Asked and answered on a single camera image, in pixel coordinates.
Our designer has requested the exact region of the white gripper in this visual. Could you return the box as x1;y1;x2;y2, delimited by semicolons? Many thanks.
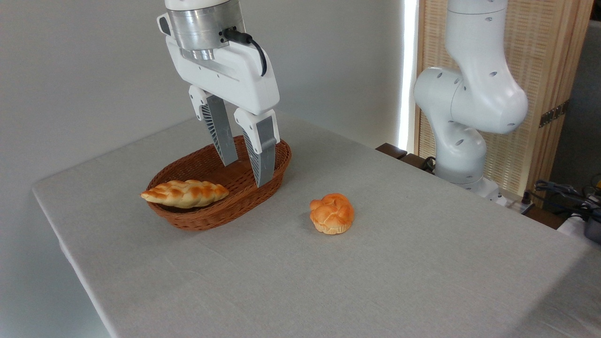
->
157;13;281;188

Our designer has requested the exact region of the round braided bread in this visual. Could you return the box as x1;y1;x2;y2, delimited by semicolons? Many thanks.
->
309;193;355;235

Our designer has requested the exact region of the long braided bread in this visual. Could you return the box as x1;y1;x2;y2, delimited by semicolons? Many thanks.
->
140;179;230;209

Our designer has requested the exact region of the brown wicker basket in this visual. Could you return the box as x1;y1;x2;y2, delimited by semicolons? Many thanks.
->
146;135;292;231

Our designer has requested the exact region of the grey tablecloth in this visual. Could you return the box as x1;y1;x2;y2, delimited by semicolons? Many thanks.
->
31;110;601;338

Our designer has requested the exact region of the dark metal screen hinge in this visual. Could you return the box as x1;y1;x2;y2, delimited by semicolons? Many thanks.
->
539;100;570;129

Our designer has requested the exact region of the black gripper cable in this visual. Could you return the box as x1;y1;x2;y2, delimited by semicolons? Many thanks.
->
223;28;268;77

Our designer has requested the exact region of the black cable bundle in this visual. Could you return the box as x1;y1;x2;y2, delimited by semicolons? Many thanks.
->
534;179;601;222

